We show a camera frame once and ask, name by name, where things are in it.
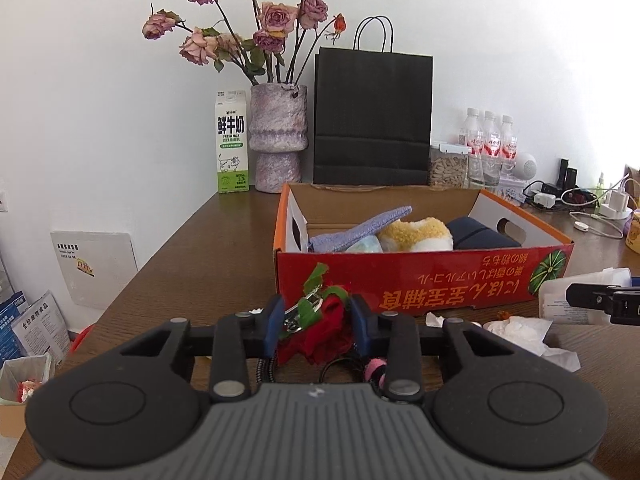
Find blue pet food bag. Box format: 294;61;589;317
0;290;29;356

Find red fabric rose clip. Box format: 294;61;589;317
276;262;358;367

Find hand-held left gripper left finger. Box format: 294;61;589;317
117;294;286;404

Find dried pink roses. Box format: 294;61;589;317
142;0;347;86

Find yellow and white plush toy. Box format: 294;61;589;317
377;217;454;252

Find clear seed container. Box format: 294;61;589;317
429;142;471;190

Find white wall panel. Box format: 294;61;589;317
50;231;139;310

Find crumpled white tissue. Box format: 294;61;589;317
484;316;582;372

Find white cable with switch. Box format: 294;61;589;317
570;210;626;240

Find white green milk carton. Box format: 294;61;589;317
215;91;250;194

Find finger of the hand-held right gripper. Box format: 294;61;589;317
565;282;640;326

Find purple fabric pouch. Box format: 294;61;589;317
306;205;414;253

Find red label water bottle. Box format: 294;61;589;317
480;111;503;158
460;108;484;157
498;115;519;161

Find red stool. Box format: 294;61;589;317
67;324;96;356

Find iridescent plastic bag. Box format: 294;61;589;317
345;236;386;254

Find white printed tin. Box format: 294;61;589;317
497;175;534;206

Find cardboard trash bin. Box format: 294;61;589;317
0;352;55;439

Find white pet food bag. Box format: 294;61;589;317
10;290;71;369

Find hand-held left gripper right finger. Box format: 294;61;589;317
350;294;519;404

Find red cardboard box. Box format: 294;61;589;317
273;182;575;317

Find black paper bag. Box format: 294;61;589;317
313;16;434;187

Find white plastic bottle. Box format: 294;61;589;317
539;267;632;319

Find white charger block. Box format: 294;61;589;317
599;187;632;220

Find pink hair tie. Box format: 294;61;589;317
364;357;389;390

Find white round speaker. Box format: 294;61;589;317
515;152;539;181

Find black cosmetic bottles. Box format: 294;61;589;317
557;158;579;191

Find purple stone vase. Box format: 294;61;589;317
248;83;308;194

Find wooden desktop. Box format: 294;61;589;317
10;187;640;478

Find navy zipper pouch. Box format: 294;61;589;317
445;216;521;251

